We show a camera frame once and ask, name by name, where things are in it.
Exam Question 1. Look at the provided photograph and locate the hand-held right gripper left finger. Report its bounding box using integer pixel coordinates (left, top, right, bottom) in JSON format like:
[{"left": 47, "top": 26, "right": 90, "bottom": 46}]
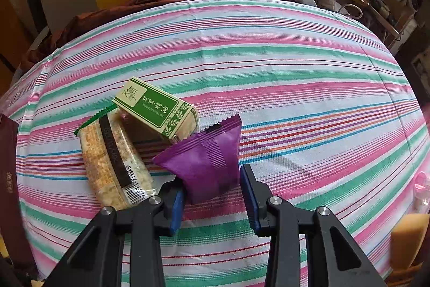
[{"left": 44, "top": 179, "right": 185, "bottom": 287}]

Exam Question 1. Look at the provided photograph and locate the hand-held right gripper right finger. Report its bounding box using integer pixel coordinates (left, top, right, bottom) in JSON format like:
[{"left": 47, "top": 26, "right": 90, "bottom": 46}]
[{"left": 239, "top": 164, "right": 387, "bottom": 287}]

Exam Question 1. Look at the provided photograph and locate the purple snack packet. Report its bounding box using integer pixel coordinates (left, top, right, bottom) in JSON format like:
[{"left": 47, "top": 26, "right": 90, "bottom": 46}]
[{"left": 153, "top": 114, "right": 242, "bottom": 205}]

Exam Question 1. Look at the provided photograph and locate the orange sponge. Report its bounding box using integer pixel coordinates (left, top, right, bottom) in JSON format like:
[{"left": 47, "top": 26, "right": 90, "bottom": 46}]
[{"left": 390, "top": 213, "right": 428, "bottom": 277}]

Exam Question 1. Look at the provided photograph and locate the rectangular metal tin box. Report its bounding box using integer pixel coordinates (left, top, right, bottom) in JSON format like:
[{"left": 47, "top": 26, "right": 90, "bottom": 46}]
[{"left": 0, "top": 114, "right": 37, "bottom": 274}]

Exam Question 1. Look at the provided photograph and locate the rice cracker packet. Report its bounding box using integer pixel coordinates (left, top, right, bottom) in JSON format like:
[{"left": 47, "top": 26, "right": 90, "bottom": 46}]
[{"left": 74, "top": 108, "right": 155, "bottom": 212}]

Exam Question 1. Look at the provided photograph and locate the green and cream carton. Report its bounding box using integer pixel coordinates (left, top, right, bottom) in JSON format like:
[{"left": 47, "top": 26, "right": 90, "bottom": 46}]
[{"left": 112, "top": 77, "right": 199, "bottom": 144}]

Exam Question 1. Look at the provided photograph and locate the striped bedsheet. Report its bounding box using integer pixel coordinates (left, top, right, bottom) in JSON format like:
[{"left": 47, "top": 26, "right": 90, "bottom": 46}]
[{"left": 0, "top": 0, "right": 427, "bottom": 287}]

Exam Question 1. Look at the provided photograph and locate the pink plastic bottle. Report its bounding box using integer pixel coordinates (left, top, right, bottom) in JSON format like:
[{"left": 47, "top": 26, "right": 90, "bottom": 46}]
[{"left": 411, "top": 171, "right": 430, "bottom": 214}]

